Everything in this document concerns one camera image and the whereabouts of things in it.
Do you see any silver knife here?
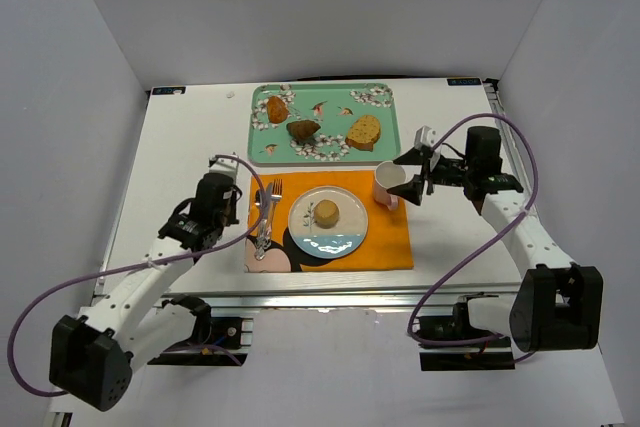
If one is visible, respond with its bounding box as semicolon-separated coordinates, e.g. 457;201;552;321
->
254;182;274;244

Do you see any round ceramic plate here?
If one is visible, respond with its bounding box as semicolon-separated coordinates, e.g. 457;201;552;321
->
287;186;369;260

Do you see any purple cable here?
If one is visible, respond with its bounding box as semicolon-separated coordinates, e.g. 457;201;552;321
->
406;112;540;366
8;154;272;398

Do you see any right blue table label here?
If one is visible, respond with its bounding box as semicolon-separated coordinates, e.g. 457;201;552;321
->
446;77;482;87

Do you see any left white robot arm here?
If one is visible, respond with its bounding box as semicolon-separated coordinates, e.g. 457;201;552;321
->
49;169;239;412

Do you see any silver spoon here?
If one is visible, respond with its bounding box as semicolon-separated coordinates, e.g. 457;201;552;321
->
254;190;268;261

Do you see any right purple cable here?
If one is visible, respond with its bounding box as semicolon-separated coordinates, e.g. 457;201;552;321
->
406;112;540;366

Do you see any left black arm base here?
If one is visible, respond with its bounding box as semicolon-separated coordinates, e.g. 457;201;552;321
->
148;311;252;367

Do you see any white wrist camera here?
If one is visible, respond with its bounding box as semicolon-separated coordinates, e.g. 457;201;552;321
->
414;126;437;150
208;154;239;182

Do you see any orange cartoon placemat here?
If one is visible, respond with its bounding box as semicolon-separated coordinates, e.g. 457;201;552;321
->
245;170;414;273

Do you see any orange-brown pastry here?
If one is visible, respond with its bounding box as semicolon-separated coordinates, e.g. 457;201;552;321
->
266;96;289;124

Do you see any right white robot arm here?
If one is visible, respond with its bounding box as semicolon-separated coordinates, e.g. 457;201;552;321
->
389;126;604;353

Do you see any left black table label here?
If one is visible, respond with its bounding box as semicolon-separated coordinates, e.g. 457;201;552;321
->
151;86;186;96

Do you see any green floral tray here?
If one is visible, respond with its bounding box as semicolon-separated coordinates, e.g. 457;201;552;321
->
247;81;401;166

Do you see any round yellow bun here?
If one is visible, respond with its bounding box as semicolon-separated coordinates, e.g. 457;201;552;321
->
313;199;340;229

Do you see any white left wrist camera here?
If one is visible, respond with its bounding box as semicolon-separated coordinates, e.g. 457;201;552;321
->
208;154;239;182

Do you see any pink cup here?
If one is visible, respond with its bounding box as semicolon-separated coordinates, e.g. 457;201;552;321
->
372;161;406;211

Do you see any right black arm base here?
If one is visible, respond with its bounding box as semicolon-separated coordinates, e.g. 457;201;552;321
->
414;297;515;372

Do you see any silver fork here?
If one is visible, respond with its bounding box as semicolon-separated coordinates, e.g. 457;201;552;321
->
255;178;283;260

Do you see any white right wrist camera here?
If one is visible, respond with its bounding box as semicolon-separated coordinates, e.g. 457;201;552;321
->
414;126;437;150

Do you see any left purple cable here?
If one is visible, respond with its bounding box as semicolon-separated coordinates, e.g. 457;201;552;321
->
8;154;272;398

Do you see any seeded bread slice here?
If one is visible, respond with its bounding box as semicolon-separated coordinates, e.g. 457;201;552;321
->
345;115;381;152

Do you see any dark brown croissant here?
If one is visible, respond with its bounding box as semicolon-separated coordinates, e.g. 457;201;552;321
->
286;120;321;143

